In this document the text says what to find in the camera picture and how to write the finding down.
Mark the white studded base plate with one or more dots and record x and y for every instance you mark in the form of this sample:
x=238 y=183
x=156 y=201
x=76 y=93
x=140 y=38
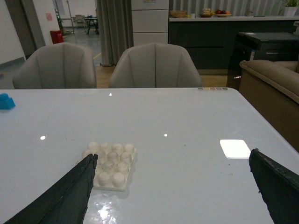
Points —
x=113 y=166

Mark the coloured dot sticker strip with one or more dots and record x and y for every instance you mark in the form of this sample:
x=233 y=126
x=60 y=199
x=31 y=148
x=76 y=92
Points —
x=212 y=88

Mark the grey armchair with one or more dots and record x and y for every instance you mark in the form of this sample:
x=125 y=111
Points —
x=57 y=66
x=155 y=65

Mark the dark kitchen counter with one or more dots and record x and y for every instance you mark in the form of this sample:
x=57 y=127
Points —
x=210 y=41

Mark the grey curtain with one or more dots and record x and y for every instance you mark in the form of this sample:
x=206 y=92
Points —
x=115 y=29

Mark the blue toy block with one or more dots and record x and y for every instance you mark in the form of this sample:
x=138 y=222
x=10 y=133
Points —
x=6 y=102

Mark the bowl of snacks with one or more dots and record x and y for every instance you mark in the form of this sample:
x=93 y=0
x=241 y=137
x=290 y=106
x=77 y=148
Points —
x=207 y=13

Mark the red fire extinguisher box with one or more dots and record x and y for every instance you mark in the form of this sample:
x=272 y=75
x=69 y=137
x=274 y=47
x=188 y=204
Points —
x=56 y=36

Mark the beige sofa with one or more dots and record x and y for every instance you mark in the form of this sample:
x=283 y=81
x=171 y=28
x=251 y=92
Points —
x=273 y=89

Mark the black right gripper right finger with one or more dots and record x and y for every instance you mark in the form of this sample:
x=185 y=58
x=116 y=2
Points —
x=278 y=186

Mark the potted plant white pot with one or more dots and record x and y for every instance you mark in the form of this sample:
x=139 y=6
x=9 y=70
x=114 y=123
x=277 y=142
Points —
x=290 y=7

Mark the wicker basket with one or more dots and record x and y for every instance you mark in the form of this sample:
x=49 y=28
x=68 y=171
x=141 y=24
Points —
x=178 y=13

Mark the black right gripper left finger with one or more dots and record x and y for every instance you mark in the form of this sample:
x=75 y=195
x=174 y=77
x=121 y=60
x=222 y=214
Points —
x=66 y=201

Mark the grey right armchair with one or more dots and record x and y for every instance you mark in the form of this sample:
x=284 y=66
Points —
x=155 y=65

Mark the white drawer cabinet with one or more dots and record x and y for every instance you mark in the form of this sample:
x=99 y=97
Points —
x=150 y=21

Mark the grey left armchair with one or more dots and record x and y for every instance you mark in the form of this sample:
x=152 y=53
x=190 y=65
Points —
x=57 y=66

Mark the fruit plate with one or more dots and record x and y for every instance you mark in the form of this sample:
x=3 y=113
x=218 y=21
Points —
x=222 y=13

